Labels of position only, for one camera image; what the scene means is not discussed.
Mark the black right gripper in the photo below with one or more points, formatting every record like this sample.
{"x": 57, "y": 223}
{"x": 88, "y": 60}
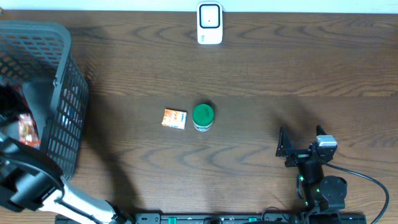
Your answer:
{"x": 285, "y": 149}

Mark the green lid white jar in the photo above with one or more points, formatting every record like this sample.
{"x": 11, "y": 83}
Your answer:
{"x": 203, "y": 117}

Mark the small orange snack box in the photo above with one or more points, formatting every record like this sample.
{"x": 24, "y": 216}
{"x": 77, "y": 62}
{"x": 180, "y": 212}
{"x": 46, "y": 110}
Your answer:
{"x": 174, "y": 119}

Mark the orange Top chocolate bar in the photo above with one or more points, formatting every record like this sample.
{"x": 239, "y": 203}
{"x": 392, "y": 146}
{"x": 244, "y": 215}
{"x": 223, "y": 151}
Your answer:
{"x": 28, "y": 133}

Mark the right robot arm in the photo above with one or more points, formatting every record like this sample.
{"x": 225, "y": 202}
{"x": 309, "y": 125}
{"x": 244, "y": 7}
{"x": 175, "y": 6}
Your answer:
{"x": 325, "y": 195}

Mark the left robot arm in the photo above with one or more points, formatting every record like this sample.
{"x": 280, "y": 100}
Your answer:
{"x": 30, "y": 180}

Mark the white barcode scanner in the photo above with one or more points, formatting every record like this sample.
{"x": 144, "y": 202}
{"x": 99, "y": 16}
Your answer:
{"x": 209, "y": 23}

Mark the grey plastic mesh basket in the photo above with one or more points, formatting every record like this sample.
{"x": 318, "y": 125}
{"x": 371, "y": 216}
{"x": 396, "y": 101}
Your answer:
{"x": 36, "y": 59}

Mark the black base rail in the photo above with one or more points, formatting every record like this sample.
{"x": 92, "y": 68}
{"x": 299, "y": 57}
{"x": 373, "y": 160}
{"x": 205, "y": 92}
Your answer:
{"x": 155, "y": 218}

